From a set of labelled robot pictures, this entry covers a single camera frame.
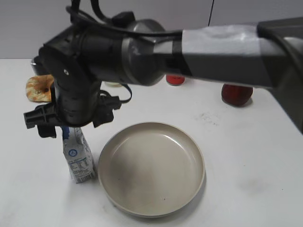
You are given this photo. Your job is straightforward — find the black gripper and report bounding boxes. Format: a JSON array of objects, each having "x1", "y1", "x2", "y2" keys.
[{"x1": 24, "y1": 79, "x2": 121, "y2": 138}]

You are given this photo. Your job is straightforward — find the white blue milk carton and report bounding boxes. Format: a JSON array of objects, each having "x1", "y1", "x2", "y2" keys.
[{"x1": 61, "y1": 126, "x2": 96, "y2": 183}]

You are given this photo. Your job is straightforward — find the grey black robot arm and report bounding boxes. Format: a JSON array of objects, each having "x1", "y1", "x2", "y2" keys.
[{"x1": 24, "y1": 17, "x2": 303, "y2": 138}]

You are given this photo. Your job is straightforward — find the beige round ceramic plate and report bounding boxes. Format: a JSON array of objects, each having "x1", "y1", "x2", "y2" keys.
[{"x1": 98, "y1": 122, "x2": 205, "y2": 218}]

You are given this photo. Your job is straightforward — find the white peeled egg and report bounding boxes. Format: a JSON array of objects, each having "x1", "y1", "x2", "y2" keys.
[{"x1": 105, "y1": 82, "x2": 123, "y2": 87}]

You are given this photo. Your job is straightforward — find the brown glazed bagel bread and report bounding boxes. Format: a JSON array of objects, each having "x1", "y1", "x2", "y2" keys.
[{"x1": 26, "y1": 74, "x2": 54, "y2": 103}]

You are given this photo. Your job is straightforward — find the red soda can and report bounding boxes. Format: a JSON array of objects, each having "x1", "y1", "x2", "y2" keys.
[{"x1": 166, "y1": 74, "x2": 185, "y2": 86}]

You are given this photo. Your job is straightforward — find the dark red wax apple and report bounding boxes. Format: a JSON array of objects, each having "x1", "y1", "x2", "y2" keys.
[{"x1": 221, "y1": 84, "x2": 253, "y2": 107}]

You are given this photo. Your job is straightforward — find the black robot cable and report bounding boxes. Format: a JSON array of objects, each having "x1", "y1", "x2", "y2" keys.
[{"x1": 65, "y1": 0, "x2": 185, "y2": 38}]

